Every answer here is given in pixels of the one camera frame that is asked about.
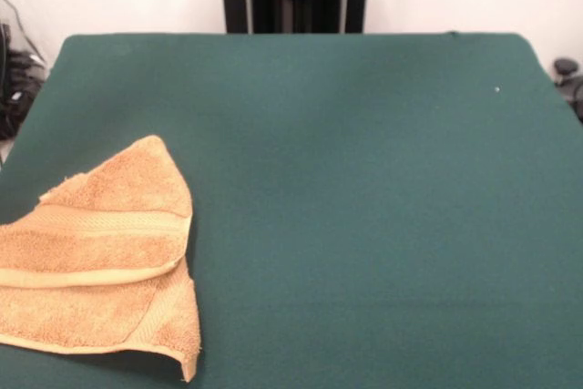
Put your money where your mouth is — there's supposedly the tan terry towel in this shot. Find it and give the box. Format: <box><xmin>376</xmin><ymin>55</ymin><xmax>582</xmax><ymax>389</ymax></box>
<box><xmin>0</xmin><ymin>134</ymin><xmax>203</xmax><ymax>384</ymax></box>

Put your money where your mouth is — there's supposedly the dark green table cloth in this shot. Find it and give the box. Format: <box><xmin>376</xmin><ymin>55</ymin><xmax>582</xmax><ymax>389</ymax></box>
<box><xmin>0</xmin><ymin>32</ymin><xmax>583</xmax><ymax>389</ymax></box>

